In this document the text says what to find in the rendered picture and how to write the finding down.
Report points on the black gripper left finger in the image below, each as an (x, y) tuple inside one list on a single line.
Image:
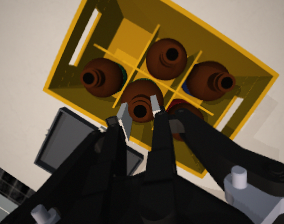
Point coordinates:
[(64, 187)]

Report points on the yellow divided crate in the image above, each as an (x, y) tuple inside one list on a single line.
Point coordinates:
[(124, 27)]

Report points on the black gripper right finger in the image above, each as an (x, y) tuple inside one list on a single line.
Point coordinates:
[(253, 183)]

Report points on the grey square tray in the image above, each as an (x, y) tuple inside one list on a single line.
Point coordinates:
[(65, 134)]

